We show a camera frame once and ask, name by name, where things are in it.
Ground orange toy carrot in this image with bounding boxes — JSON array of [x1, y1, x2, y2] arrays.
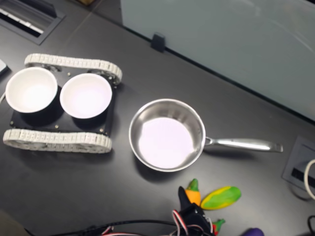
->
[[185, 178, 202, 206]]

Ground red toy chilli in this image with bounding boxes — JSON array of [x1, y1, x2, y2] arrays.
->
[[211, 218, 226, 236]]

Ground yellow green toy corn cob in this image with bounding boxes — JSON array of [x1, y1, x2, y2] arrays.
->
[[200, 186, 242, 211]]

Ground purple toy aubergine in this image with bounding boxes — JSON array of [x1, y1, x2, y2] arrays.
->
[[242, 228, 264, 236]]

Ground tracked vehicle with white tracks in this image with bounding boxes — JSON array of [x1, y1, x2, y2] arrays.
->
[[2, 53, 123, 153]]

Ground white bowl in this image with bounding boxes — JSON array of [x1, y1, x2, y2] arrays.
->
[[60, 73, 113, 119], [5, 67, 59, 114]]

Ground black partition clip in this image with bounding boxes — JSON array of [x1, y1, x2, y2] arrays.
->
[[150, 32, 165, 52]]

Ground pale frosted glass partition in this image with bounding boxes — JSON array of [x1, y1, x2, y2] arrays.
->
[[120, 0, 315, 121]]

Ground grey laptop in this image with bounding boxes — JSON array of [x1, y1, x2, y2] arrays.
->
[[0, 59, 12, 77]]

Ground red black white wires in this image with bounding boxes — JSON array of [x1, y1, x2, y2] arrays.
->
[[171, 208, 189, 236]]

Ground long black cable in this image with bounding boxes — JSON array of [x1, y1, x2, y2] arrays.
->
[[24, 219, 178, 236]]

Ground steel pan with long handle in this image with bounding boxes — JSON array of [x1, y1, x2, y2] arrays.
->
[[128, 98, 284, 173]]

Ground grey table cable box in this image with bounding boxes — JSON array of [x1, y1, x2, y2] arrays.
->
[[282, 135, 315, 190]]

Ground thick white cable loop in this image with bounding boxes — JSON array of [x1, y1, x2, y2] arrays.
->
[[287, 159, 315, 200]]

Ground black table cable hatch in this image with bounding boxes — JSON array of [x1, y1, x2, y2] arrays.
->
[[0, 0, 66, 45]]

